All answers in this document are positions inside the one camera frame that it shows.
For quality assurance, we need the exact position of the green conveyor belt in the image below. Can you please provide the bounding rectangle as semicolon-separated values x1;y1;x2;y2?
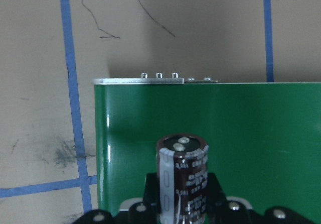
93;78;320;223

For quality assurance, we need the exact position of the dark brown cylindrical capacitor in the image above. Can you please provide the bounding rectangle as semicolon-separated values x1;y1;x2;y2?
156;133;209;223

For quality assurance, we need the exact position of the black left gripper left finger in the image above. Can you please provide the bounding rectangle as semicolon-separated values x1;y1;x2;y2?
73;173;159;223

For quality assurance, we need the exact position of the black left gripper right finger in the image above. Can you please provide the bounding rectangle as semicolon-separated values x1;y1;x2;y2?
205;173;314;224

